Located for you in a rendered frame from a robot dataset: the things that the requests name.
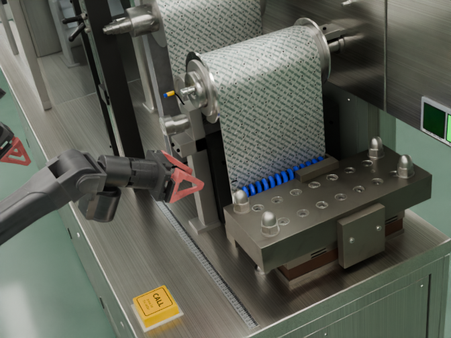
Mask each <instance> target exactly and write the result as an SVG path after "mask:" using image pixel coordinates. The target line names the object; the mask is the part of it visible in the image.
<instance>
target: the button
mask: <svg viewBox="0 0 451 338"><path fill-rule="evenodd" d="M133 302H134V306H135V308H136V310H137V312H138V314H139V316H140V318H141V320H142V322H143V323H144V325H145V327H146V328H147V327H150V326H152V325H155V324H156V323H159V322H161V321H163V320H165V319H168V318H170V317H172V316H174V315H177V314H179V309H178V306H177V304H176V302H175V301H174V299H173V297H172V296H171V294H170V292H169V291H168V289H167V288H166V286H165V285H163V286H161V287H158V288H156V289H154V290H151V291H149V292H147V293H144V294H142V295H139V296H137V297H135V298H133Z"/></svg>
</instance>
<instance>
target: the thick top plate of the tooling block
mask: <svg viewBox="0 0 451 338"><path fill-rule="evenodd" d="M383 151H384V153H385V156H384V157H383V158H381V159H372V158H369V157H368V156H367V153H368V149H367V150H365V151H363V152H360V153H358V154H355V155H353V156H350V157H348V158H345V159H343V160H340V161H338V162H339V168H337V169H335V170H332V171H330V172H327V173H325V174H322V175H320V176H317V177H315V178H312V179H310V180H307V181H305V182H302V183H300V182H299V181H298V180H297V179H296V178H295V179H292V180H290V181H288V182H285V183H282V184H280V185H278V186H275V187H272V188H270V189H268V190H265V191H263V192H260V193H258V194H255V195H253V196H250V197H248V198H249V201H250V205H251V207H252V209H251V211H250V212H249V213H246V214H243V215H239V214H236V213H235V212H234V204H230V205H228V206H226V207H223V211H224V216H225V223H226V228H227V231H228V232H229V233H230V235H231V236H232V237H233V238H234V239H235V240H236V241H237V242H238V243H239V245H240V246H241V247H242V248H243V249H244V251H245V252H246V253H247V254H248V255H249V256H250V257H251V258H252V259H253V261H254V262H255V263H256V264H257V265H258V267H259V268H260V269H261V270H262V271H263V272H264V273H266V272H268V271H270V270H273V269H275V268H277V267H279V266H282V265H283V264H286V263H288V262H290V261H293V260H295V259H297V258H300V257H301V256H304V255H306V254H308V253H310V252H313V251H315V250H317V249H319V248H321V247H323V246H326V245H328V244H330V243H333V242H335V241H337V240H338V233H337V220H338V219H341V218H343V217H346V216H348V215H351V214H352V213H355V212H357V211H359V210H362V209H364V208H367V207H369V206H371V205H373V204H375V203H380V204H382V205H383V206H384V207H385V218H388V217H390V216H393V215H395V214H397V213H400V212H401V211H404V210H406V209H408V208H410V207H413V206H415V205H417V204H420V203H422V202H424V201H426V200H428V199H430V198H431V196H432V174H431V173H429V172H428V171H426V170H424V169H423V168H421V167H419V166H418V165H416V164H414V163H413V171H414V172H415V174H414V176H413V177H411V178H400V177H398V176H397V175H396V171H397V164H398V163H399V159H400V157H401V155H400V154H398V153H397V152H395V151H393V150H392V149H390V148H388V147H387V146H385V145H383ZM266 211H272V212H273V213H274V214H275V217H276V220H277V222H278V226H279V228H280V232H279V234H278V235H276V236H274V237H265V236H263V235H262V234H261V232H260V230H261V229H262V227H261V220H262V215H263V213H264V212H266Z"/></svg>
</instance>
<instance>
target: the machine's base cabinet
mask: <svg viewBox="0 0 451 338"><path fill-rule="evenodd" d="M7 85H8V84H7ZM8 86H9V85H8ZM9 90H10V93H11V96H12V98H13V102H14V104H15V108H16V109H17V113H18V115H19V118H20V121H21V124H22V127H23V130H24V132H25V135H26V138H27V139H26V141H27V143H28V147H29V148H30V149H31V151H32V155H33V157H34V160H35V162H36V165H37V167H38V169H39V170H41V169H43V168H44V167H45V166H46V165H45V163H46V161H45V159H44V157H43V155H42V153H41V151H40V148H39V146H38V144H37V142H36V140H35V138H34V136H33V134H32V132H31V130H30V128H29V126H28V124H27V122H26V120H25V118H24V116H23V114H22V112H21V110H20V108H19V106H18V104H17V102H16V100H15V98H14V96H13V94H12V92H11V89H10V88H9ZM58 213H59V215H60V217H61V219H62V222H63V223H64V226H65V227H66V230H67V232H68V234H69V236H70V239H71V241H72V243H73V245H74V248H75V249H76V251H77V253H78V256H79V258H80V260H81V263H82V265H83V267H84V269H85V272H86V273H87V276H88V277H89V280H90V282H91V284H92V286H93V289H94V291H95V293H96V295H97V298H98V299H99V302H100V303H101V306H102V308H103V310H104V312H105V315H106V317H107V319H108V321H109V324H110V325H111V328H112V330H113V332H114V334H115V336H116V338H133V337H132V334H131V333H130V330H129V329H128V326H127V325H126V322H125V320H124V318H123V316H122V314H121V312H120V310H119V308H118V306H117V304H116V302H115V300H114V298H113V296H112V294H111V292H110V290H109V288H108V286H107V284H106V282H105V280H104V278H103V276H102V274H101V272H100V270H99V268H98V266H97V263H96V261H95V259H94V257H93V255H92V253H91V251H90V249H89V247H88V245H87V243H86V241H85V239H84V237H83V235H82V233H81V231H80V229H79V227H78V225H77V223H76V221H75V219H74V217H73V215H72V213H71V211H70V209H69V207H68V205H67V204H66V205H65V206H63V207H62V208H61V209H58ZM449 265H450V254H447V255H445V256H443V257H441V258H439V259H437V260H435V261H433V262H431V263H429V264H427V265H425V266H422V267H420V268H418V269H416V270H414V271H412V272H410V273H408V274H406V275H404V276H402V277H400V278H398V279H396V280H394V281H392V282H390V283H388V284H386V285H384V286H381V287H380V288H377V289H376V290H373V291H372V292H369V293H368V294H365V295H364V296H361V297H360V298H357V299H356V300H353V301H352V302H349V303H348V304H345V305H343V306H341V307H339V308H337V309H335V310H333V311H331V312H329V313H327V314H325V315H323V316H321V317H319V318H317V319H315V320H313V321H311V322H309V323H306V324H304V325H302V326H300V327H298V328H296V329H294V330H292V331H290V332H288V333H286V334H284V335H282V336H280V337H278V338H444V328H445V319H446V301H447V292H448V275H449Z"/></svg>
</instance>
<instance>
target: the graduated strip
mask: <svg viewBox="0 0 451 338"><path fill-rule="evenodd" d="M149 195H150V197H151V198H152V200H153V201H154V202H155V203H156V205H157V206H158V208H159V209H160V210H161V211H162V213H163V214H164V216H165V217H166V218H167V219H168V221H169V222H170V224H171V225H172V226H173V227H174V229H175V231H176V232H177V233H178V234H179V236H180V237H181V239H182V240H183V241H184V242H185V244H186V245H187V247H188V248H189V249H190V250H191V252H192V253H193V255H194V256H195V257H196V258H197V260H198V261H199V263H200V264H201V265H202V267H203V268H204V270H205V271H206V272H207V273H208V275H209V276H210V278H211V279H212V280H213V282H214V283H215V285H216V286H217V287H218V288H219V290H220V291H221V293H222V294H223V295H224V296H225V298H226V299H227V301H228V302H229V303H230V304H231V306H232V307H233V309H234V310H235V311H236V312H237V314H238V316H239V317H240V318H241V319H242V321H243V322H244V324H245V325H246V326H247V328H248V329H249V330H251V329H253V328H255V327H257V326H259V324H258V322H257V321H256V319H255V318H254V317H253V316H252V314H251V313H250V311H249V310H248V309H247V308H246V307H245V305H244V304H243V302H242V301H241V300H240V299H239V298H238V296H237V295H236V293H235V292H234V291H233V290H232V288H231V287H230V285H229V284H228V283H227V282H226V281H225V279H224V278H223V276H222V275H221V274H220V273H219V272H218V270H217V269H216V267H215V266H214V265H213V264H212V263H211V261H210V260H209V258H208V257H207V256H206V255H205V253H204V252H203V250H202V249H201V248H200V247H199V246H198V244H197V243H196V241H195V240H194V239H193V238H192V237H191V235H190V234H189V232H188V231H187V230H186V229H185V227H184V226H183V224H182V223H181V222H180V221H179V220H178V218H177V217H176V215H175V214H174V213H173V212H172V211H171V209H170V208H169V206H168V205H167V204H166V203H165V201H163V202H160V201H155V199H154V197H153V196H152V195H151V194H149Z"/></svg>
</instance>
